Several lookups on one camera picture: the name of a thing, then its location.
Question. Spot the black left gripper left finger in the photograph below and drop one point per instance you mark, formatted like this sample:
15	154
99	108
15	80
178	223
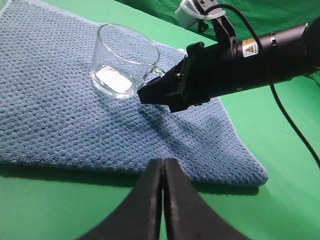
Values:
139	215

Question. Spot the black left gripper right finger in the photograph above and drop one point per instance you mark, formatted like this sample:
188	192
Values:
187	215

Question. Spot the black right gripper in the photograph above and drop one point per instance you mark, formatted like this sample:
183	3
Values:
205	73

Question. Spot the transparent glass cup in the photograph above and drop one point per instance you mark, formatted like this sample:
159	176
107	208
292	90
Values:
123	60

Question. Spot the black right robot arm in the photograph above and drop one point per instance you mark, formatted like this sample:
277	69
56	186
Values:
285	54

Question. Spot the blue knitted towel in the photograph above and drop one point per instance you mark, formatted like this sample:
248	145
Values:
52	115

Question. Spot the green cloth backdrop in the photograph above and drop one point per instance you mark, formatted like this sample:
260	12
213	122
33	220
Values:
263	15

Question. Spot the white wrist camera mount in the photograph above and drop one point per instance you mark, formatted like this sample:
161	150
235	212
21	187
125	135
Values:
196	12

